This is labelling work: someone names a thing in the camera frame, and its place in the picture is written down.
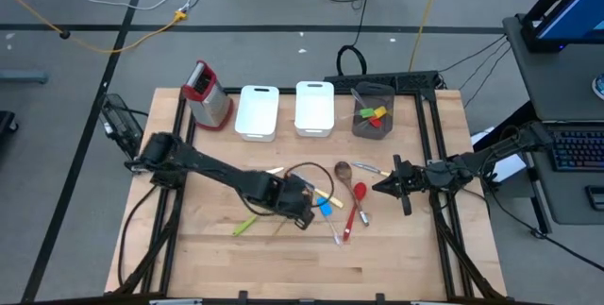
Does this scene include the black perforated metal bar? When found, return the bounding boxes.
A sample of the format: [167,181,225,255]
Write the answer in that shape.
[324,70,441,94]

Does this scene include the brown wooden spoon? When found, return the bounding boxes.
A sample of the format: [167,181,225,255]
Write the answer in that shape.
[333,161,371,228]

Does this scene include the lime green silicone spoon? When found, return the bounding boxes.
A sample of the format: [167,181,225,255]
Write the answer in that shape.
[232,214,259,237]

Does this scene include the white plastic bin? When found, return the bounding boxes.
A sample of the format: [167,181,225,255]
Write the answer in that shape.
[294,80,336,138]
[234,84,280,143]

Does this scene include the red silicone spoon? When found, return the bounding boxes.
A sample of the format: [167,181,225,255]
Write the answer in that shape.
[342,181,368,243]

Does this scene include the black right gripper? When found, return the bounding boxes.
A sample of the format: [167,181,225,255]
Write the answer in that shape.
[372,154,430,216]

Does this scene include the black coiled cable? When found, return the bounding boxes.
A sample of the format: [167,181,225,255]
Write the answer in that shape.
[335,0,378,77]

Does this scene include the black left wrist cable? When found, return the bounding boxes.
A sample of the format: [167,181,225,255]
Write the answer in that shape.
[238,161,336,216]

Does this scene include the steel box grater red trim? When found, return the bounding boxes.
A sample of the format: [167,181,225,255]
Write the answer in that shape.
[180,59,235,132]

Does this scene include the green spatula clear handle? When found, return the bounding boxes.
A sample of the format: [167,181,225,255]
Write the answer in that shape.
[339,108,377,122]

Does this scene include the gray furniture foot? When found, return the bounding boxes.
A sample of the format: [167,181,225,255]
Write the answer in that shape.
[0,69,50,85]

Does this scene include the red spatula clear handle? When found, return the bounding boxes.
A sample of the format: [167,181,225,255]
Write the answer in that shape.
[353,116,384,135]

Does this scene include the yellow floor cable with plug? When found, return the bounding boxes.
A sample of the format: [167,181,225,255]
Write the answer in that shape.
[0,0,189,55]

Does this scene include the blue spatula clear handle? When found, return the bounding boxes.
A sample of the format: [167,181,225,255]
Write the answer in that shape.
[316,196,344,248]

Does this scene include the gray translucent plastic bin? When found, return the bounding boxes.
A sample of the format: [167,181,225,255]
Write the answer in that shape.
[351,81,396,141]

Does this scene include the white paper sheet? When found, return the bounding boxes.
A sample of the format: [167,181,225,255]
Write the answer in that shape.
[471,127,528,183]

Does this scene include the black aluminium table frame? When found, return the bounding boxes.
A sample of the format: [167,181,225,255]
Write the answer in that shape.
[106,86,511,305]

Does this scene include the gray computer desk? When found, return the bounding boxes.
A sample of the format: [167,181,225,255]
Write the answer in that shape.
[502,14,604,226]

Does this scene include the yellow hanging cable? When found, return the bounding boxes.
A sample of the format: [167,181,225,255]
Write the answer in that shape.
[408,0,447,73]

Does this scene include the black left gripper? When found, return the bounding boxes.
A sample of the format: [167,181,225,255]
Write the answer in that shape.
[268,175,316,230]

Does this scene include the black floor cable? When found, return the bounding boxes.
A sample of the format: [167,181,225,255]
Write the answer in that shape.
[485,186,604,273]

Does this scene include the black backlit keyboard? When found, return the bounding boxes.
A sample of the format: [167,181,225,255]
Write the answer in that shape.
[546,124,604,173]

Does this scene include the yellow spatula clear handle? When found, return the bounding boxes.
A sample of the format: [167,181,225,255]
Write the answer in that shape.
[351,88,389,120]

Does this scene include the black device on desk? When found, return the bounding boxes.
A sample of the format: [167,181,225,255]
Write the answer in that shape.
[584,184,604,212]

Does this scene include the black mesh box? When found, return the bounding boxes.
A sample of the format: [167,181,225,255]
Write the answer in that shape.
[98,93,144,160]

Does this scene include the black computer monitor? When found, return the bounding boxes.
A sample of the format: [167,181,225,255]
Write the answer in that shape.
[521,0,604,54]

